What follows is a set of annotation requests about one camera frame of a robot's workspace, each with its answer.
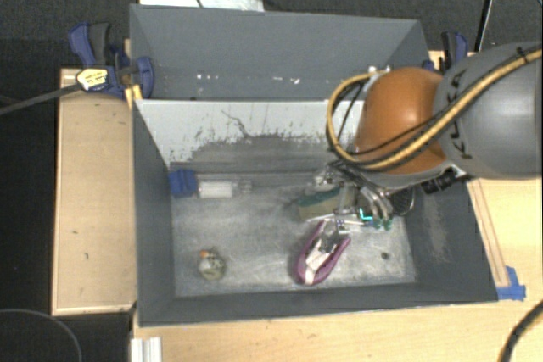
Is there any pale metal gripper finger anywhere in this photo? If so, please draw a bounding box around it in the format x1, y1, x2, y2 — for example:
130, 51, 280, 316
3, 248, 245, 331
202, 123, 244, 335
335, 224, 353, 248
319, 220, 339, 254

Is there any purple and white curved object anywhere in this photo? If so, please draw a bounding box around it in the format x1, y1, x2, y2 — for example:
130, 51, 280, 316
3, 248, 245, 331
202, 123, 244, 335
289, 219, 352, 287

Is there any green and yellow sponge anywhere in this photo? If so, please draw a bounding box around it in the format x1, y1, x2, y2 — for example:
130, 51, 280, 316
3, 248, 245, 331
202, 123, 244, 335
295, 185, 342, 222

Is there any grey metal bin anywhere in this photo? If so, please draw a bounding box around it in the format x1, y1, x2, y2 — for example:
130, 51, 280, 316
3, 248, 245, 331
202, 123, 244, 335
128, 3, 500, 327

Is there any small grey toy animal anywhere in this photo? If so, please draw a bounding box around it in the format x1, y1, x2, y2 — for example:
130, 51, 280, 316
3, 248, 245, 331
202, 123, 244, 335
196, 247, 227, 282

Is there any clear bottle with blue cap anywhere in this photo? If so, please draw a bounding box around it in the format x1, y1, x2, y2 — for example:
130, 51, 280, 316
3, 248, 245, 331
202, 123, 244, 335
168, 168, 256, 201

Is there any black cylinder on white bracket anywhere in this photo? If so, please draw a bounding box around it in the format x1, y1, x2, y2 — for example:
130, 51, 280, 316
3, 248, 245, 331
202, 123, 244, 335
392, 187, 417, 218

